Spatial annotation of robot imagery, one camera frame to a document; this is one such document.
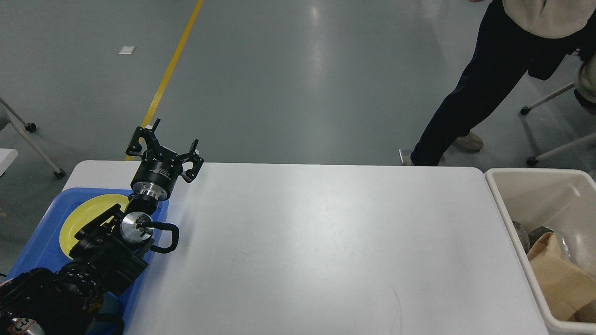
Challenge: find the beige plastic bin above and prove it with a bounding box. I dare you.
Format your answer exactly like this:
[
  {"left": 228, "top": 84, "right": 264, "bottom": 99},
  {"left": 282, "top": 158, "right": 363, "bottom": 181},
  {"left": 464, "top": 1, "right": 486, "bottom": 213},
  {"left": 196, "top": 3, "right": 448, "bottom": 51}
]
[{"left": 485, "top": 168, "right": 596, "bottom": 335}]

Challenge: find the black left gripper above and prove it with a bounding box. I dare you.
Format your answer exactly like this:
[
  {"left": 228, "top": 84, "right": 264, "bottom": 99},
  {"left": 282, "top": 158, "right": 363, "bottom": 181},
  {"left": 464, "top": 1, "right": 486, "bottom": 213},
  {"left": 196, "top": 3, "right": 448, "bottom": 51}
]
[{"left": 126, "top": 118, "right": 204, "bottom": 201}]

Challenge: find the silver foil bag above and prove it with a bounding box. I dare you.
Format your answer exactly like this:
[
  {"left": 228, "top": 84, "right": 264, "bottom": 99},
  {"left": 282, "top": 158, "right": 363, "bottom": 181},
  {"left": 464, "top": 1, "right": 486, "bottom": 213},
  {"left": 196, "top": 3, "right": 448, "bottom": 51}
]
[{"left": 513, "top": 221, "right": 572, "bottom": 261}]

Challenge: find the blue plastic tray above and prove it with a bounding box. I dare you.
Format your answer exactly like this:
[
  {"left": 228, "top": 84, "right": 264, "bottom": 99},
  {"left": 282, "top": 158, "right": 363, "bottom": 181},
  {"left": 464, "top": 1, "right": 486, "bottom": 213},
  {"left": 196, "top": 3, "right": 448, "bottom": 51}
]
[{"left": 1, "top": 188, "right": 169, "bottom": 335}]

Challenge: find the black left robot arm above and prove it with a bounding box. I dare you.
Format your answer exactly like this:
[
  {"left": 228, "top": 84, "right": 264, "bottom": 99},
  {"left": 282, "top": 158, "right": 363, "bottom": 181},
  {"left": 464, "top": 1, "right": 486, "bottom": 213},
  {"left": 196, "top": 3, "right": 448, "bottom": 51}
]
[{"left": 1, "top": 119, "right": 204, "bottom": 335}]

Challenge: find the left floor outlet cover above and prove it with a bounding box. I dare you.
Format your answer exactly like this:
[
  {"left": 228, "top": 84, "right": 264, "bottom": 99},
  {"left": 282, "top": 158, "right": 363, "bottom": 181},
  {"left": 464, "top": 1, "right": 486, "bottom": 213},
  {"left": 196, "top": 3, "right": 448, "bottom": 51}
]
[{"left": 398, "top": 149, "right": 414, "bottom": 166}]

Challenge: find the grey chair leg with caster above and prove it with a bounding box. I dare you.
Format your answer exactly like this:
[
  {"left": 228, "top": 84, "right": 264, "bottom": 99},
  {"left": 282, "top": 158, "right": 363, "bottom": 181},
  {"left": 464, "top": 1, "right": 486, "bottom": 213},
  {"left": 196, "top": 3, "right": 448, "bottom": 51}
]
[{"left": 0, "top": 98, "right": 66, "bottom": 180}]

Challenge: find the yellow plastic plate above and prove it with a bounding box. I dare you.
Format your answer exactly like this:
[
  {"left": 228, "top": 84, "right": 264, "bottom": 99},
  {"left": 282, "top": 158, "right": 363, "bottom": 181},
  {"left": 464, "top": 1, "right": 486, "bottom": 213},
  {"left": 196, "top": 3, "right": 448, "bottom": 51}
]
[{"left": 58, "top": 194, "right": 128, "bottom": 260}]

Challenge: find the walking person beige sweater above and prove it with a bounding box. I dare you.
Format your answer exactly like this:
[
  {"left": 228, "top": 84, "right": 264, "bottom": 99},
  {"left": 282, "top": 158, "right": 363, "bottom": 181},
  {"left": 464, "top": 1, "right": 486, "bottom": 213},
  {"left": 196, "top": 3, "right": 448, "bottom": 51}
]
[{"left": 411, "top": 0, "right": 596, "bottom": 166}]

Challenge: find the brown paper bag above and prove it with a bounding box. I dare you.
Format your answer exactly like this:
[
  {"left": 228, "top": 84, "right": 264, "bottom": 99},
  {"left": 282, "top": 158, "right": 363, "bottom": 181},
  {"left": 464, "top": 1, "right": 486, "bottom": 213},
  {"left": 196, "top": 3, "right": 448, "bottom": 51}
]
[{"left": 527, "top": 232, "right": 596, "bottom": 322}]

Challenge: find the teal mug yellow inside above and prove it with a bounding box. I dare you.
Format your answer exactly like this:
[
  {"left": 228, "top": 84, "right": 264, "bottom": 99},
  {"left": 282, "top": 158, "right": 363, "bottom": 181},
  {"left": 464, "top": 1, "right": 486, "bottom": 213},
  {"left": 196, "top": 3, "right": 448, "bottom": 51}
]
[{"left": 88, "top": 293, "right": 123, "bottom": 335}]

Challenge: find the white office chair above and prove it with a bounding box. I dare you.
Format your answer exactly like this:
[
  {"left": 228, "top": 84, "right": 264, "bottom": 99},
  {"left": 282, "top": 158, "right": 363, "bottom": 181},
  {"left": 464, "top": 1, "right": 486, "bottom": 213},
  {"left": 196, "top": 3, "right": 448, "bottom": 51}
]
[{"left": 520, "top": 56, "right": 596, "bottom": 167}]

